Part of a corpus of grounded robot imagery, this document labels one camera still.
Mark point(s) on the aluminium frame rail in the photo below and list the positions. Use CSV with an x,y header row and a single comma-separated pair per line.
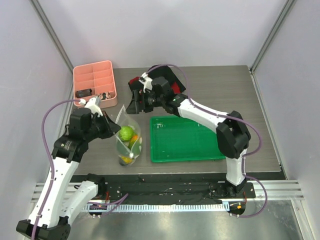
x,y
267,190

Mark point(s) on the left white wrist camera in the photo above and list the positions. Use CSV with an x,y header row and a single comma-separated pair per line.
x,y
92,106

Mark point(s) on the green plastic tray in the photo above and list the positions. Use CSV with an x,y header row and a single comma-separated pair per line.
x,y
176,139

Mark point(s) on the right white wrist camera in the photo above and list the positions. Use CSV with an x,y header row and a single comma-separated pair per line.
x,y
146,81

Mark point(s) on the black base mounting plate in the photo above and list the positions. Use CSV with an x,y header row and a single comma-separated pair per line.
x,y
173,189

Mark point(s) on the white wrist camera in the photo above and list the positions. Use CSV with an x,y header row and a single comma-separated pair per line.
x,y
92,106
146,81

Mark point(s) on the orange fake fruit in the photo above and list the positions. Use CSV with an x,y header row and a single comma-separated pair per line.
x,y
133,140

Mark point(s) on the light green fake vegetable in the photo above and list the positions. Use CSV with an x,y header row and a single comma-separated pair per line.
x,y
126,133

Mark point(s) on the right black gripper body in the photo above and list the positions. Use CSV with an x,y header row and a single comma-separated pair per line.
x,y
141,100

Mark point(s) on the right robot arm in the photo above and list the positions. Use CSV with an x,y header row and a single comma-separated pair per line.
x,y
231,132

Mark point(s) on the small black object in organizer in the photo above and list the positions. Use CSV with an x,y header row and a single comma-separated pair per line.
x,y
83,93

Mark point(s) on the yellow fake pepper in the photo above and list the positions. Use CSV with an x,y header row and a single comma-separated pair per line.
x,y
124,161

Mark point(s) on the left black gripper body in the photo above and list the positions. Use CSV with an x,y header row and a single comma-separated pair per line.
x,y
99,128

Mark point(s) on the pink divided organizer box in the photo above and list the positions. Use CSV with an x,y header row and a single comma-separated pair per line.
x,y
98,76

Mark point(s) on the red and black folded cloth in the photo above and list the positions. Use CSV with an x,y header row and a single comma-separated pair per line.
x,y
155,72

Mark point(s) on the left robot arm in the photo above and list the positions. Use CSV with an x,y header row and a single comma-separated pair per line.
x,y
52,217

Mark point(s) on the pink patterned item in organizer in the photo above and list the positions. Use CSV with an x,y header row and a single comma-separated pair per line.
x,y
105,96

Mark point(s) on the clear zip top bag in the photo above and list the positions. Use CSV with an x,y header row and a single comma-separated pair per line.
x,y
124,119

